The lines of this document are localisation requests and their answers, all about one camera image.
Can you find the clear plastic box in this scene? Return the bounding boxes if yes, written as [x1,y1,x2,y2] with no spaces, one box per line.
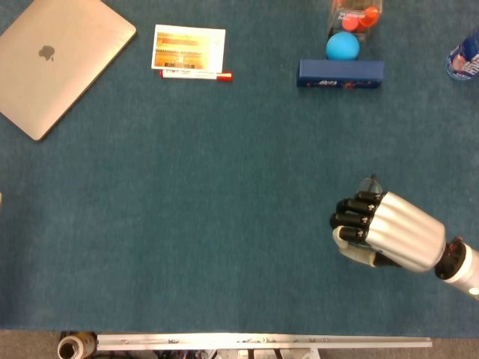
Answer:
[326,0,384,46]

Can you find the red plastic cup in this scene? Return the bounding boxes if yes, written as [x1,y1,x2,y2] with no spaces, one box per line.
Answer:
[357,5,381,33]

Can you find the aluminium rail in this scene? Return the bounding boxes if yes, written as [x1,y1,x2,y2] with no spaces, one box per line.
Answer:
[96,334,433,352]

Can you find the blue ball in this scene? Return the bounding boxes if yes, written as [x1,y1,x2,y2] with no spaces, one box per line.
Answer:
[326,31,361,61]

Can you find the orange picture postcard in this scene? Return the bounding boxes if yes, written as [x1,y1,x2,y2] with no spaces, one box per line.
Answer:
[150,24,227,74]

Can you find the navy blue rectangular box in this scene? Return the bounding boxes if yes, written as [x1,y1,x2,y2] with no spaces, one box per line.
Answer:
[296,58,385,90]

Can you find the silver closed laptop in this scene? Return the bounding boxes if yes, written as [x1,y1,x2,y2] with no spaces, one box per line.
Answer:
[0,0,138,142]

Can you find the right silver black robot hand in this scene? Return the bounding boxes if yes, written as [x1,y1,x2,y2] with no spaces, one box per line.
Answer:
[329,188,448,273]

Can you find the teal felt table cloth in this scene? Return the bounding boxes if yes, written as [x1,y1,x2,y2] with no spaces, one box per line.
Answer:
[0,0,479,337]

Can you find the wire-frame eyeglasses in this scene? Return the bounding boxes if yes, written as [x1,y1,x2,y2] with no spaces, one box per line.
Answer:
[357,174,385,197]

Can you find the blue label water bottle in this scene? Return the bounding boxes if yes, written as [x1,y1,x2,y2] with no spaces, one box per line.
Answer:
[445,28,479,81]

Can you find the brown tape roll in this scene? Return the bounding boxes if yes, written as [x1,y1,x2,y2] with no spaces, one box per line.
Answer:
[57,331,98,359]

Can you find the white marker with red cap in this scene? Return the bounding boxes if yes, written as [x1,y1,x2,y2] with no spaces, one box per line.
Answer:
[159,70,234,82]

